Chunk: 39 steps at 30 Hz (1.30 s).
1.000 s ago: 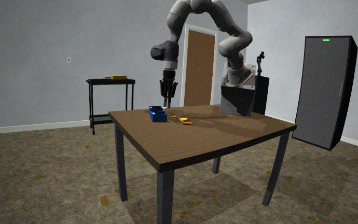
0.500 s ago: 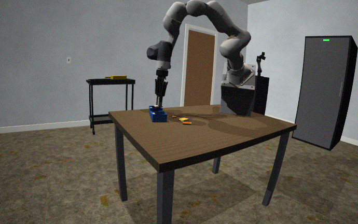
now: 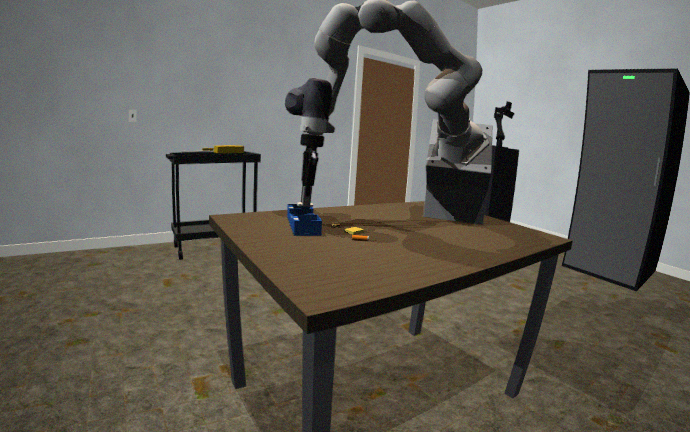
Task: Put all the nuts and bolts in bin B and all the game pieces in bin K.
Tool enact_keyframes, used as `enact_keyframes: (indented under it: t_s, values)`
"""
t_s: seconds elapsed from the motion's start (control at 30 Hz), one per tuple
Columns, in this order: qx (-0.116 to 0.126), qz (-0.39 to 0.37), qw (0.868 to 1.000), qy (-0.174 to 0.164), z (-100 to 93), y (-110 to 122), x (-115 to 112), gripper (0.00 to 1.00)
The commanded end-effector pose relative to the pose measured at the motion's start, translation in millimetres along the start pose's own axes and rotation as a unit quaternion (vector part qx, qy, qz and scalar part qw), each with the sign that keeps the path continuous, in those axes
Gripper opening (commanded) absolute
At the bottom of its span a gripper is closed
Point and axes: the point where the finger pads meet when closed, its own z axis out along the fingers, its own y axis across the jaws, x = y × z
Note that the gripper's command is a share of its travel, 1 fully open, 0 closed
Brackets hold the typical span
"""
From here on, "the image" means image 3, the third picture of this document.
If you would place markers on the yellow square pad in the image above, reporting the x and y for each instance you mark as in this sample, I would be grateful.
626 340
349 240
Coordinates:
354 230

